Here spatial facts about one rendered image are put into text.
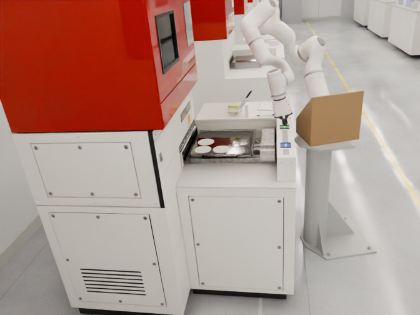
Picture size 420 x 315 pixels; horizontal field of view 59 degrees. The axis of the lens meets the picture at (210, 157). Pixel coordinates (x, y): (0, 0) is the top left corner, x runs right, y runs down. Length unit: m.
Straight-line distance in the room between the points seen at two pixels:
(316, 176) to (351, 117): 0.43
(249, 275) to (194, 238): 0.39
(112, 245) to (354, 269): 1.57
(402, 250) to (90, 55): 2.34
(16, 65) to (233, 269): 1.53
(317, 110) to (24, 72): 1.54
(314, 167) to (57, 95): 1.58
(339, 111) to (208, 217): 1.00
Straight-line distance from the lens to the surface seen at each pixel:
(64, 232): 2.14
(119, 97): 1.63
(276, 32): 2.38
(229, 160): 2.14
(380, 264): 2.78
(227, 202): 1.97
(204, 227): 2.08
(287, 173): 1.93
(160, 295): 2.22
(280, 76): 2.12
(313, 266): 2.68
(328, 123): 2.33
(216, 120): 2.42
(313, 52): 2.41
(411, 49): 8.48
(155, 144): 1.66
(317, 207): 2.62
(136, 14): 1.52
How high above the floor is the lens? 1.80
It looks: 26 degrees down
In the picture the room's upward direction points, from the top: 5 degrees counter-clockwise
